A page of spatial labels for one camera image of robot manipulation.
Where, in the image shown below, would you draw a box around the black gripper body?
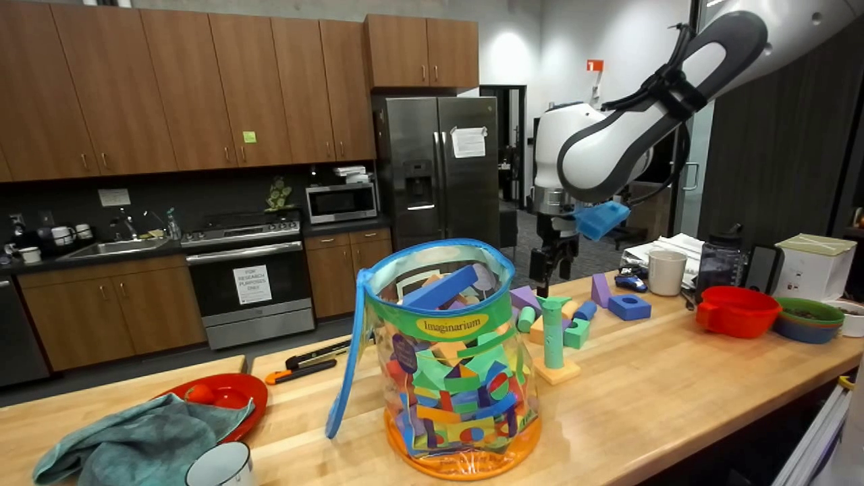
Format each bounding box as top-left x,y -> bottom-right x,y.
529,209 -> 581,264

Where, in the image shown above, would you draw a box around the green foam cylinder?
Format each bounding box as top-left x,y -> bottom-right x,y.
540,297 -> 571,371

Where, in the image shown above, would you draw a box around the clear bag of foam blocks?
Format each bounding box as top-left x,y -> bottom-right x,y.
324,235 -> 545,483

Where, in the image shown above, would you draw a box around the purple tall foam block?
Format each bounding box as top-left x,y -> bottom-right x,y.
589,272 -> 615,310

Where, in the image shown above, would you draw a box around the mint green rounded foam block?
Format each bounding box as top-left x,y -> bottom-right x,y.
513,306 -> 540,337

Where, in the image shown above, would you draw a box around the green foam cube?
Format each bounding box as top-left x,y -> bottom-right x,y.
562,316 -> 595,353

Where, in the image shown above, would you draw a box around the dark blue small object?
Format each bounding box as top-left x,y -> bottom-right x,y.
615,268 -> 650,294

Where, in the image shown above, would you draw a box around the blue foam block with hole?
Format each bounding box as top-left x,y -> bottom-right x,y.
606,293 -> 654,324

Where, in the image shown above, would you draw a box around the white paper cup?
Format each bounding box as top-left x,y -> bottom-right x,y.
645,248 -> 689,299

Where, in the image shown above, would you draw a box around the white paper on refrigerator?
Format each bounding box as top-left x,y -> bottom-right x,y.
448,124 -> 492,163

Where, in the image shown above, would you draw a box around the stainless steel refrigerator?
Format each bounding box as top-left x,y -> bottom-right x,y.
369,93 -> 506,255

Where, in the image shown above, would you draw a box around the black mesh container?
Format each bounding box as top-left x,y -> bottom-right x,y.
696,235 -> 750,297

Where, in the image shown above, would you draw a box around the red plastic bowl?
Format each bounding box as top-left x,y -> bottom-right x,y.
693,284 -> 787,343

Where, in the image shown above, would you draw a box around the black flat device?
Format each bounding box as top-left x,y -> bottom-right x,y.
742,243 -> 787,297

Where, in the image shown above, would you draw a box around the narrow brown base cabinet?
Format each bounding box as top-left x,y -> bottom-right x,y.
302,224 -> 396,324

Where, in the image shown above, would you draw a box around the silver microwave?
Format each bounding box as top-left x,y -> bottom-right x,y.
302,181 -> 383,229

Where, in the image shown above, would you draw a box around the brown cabinet above refrigerator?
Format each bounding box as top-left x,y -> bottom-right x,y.
361,10 -> 483,93

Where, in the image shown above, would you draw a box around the green plastic bowl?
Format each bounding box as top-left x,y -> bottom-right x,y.
773,294 -> 847,332

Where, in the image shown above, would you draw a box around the white box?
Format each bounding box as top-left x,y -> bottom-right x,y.
773,232 -> 861,306

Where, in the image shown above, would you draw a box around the orange and black hand tool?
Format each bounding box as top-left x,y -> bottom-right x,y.
263,334 -> 353,388

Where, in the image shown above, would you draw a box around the blue plastic bowl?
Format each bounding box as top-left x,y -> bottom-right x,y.
773,316 -> 845,349

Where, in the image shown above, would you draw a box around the small green plant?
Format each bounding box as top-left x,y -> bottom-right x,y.
263,176 -> 299,216

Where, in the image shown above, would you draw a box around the white paper on oven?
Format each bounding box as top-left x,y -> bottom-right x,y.
230,262 -> 276,310

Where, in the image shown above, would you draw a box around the stainless steel oven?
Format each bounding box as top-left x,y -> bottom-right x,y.
180,221 -> 319,353

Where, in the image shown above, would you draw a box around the white round container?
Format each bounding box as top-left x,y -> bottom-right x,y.
838,297 -> 864,340

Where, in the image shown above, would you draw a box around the red bowl left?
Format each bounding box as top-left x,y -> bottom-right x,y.
163,371 -> 272,446

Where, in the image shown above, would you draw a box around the white enamel mug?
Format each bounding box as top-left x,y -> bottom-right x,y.
180,437 -> 259,486

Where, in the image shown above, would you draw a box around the kitchen sink with faucet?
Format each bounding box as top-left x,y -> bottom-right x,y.
55,209 -> 186,264

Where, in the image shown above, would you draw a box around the wide brown base cabinet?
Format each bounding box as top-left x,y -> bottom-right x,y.
17,251 -> 207,375

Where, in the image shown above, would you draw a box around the teal cloth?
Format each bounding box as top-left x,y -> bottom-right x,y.
29,392 -> 259,486

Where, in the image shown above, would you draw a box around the black dishwasher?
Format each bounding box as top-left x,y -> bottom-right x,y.
0,272 -> 55,392

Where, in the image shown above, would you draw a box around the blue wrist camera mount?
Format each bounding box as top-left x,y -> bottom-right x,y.
572,197 -> 634,243

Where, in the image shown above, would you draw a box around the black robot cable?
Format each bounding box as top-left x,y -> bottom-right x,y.
599,23 -> 708,212

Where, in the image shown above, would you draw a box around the long brown wall cabinets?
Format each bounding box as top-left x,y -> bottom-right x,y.
0,0 -> 382,187

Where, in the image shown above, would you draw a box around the white wall outlet plate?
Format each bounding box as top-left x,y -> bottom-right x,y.
95,185 -> 136,212

